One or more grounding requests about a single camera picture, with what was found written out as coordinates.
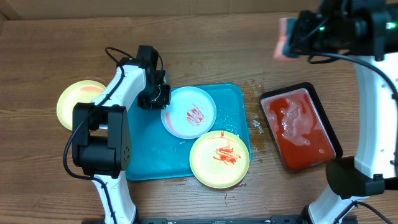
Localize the green and pink sponge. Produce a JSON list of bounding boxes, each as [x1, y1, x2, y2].
[[274, 17, 299, 62]]

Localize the light blue plate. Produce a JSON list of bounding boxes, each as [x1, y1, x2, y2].
[[160, 86, 217, 139]]

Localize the yellow plate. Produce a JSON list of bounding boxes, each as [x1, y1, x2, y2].
[[189, 131, 250, 189], [57, 80, 106, 130]]

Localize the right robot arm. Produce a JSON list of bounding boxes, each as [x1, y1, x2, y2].
[[288, 1, 397, 223]]

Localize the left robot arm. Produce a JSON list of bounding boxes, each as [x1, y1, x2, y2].
[[63, 55, 170, 223]]

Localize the teal plastic tray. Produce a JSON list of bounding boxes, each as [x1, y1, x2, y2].
[[126, 83, 252, 181]]

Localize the black tray with red water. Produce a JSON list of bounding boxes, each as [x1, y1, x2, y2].
[[259, 82, 343, 172]]

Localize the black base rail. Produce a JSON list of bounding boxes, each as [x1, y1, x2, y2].
[[134, 215, 302, 224]]

